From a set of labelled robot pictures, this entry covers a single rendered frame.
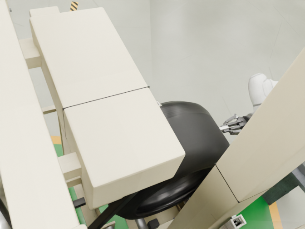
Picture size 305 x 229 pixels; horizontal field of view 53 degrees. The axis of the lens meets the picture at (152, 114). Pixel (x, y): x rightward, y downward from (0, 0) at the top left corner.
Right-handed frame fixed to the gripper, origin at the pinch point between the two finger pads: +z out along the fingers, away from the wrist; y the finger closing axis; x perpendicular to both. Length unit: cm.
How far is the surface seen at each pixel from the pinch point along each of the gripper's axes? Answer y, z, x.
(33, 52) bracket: -25, 83, -36
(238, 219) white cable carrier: 41, 28, -11
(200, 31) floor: -189, -162, 103
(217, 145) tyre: 13.9, 22.5, -16.8
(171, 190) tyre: 9.9, 20.0, 36.3
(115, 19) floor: -236, -65, 117
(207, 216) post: 36, 39, -12
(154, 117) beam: 12, 61, -45
